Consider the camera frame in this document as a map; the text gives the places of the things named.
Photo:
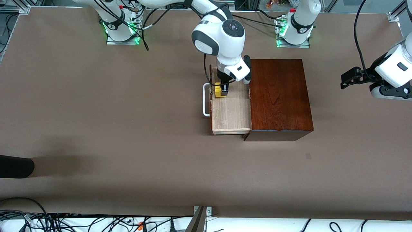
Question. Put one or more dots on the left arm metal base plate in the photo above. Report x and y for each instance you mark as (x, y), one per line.
(305, 45)

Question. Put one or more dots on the grey metal table bracket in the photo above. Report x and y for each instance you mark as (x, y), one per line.
(209, 211)

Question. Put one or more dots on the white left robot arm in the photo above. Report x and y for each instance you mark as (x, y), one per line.
(302, 19)

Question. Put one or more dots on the black rounded object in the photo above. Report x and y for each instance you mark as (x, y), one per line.
(16, 166)

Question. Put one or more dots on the dark brown wooden cabinet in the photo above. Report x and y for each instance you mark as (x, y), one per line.
(280, 96)

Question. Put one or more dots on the dark aluminium beam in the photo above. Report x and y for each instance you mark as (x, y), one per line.
(197, 222)

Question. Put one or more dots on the brown table cover sheet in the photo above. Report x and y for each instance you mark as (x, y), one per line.
(180, 167)

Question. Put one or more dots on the yellow wooden block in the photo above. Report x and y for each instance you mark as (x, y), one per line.
(218, 91)

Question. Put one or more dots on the aluminium frame post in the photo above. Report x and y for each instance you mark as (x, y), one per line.
(24, 9)
(393, 16)

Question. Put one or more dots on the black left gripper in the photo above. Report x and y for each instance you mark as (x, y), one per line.
(369, 73)

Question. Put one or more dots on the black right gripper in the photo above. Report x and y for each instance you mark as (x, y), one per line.
(222, 76)

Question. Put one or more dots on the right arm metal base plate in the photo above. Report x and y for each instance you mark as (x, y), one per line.
(111, 41)

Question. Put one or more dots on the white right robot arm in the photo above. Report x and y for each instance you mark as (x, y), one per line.
(222, 38)

